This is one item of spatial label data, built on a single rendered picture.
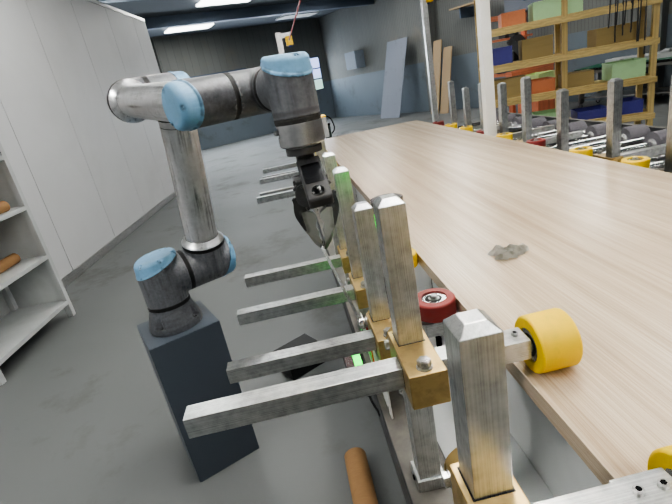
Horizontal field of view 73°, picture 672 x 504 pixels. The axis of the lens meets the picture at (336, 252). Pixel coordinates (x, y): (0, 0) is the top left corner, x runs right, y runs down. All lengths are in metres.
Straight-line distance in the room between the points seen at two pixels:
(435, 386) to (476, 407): 0.21
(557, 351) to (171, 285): 1.30
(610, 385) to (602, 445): 0.11
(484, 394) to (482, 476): 0.08
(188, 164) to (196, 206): 0.15
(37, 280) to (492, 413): 3.89
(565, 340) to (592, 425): 0.10
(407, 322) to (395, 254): 0.10
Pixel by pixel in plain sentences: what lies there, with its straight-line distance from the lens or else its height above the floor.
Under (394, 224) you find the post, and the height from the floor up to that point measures 1.14.
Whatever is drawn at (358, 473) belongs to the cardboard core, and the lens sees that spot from 1.71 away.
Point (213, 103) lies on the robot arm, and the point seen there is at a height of 1.32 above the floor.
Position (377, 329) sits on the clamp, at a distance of 0.88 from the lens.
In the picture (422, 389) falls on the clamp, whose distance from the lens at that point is 0.60.
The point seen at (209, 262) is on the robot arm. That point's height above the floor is 0.80.
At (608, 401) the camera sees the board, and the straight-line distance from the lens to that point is 0.67.
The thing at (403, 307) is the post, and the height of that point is 1.03.
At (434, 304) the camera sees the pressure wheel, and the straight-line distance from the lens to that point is 0.86.
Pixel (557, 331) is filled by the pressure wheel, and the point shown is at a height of 0.97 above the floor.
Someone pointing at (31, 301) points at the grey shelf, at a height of 0.17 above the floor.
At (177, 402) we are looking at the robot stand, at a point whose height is 0.37.
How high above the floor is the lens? 1.32
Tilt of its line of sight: 21 degrees down
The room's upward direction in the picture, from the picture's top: 11 degrees counter-clockwise
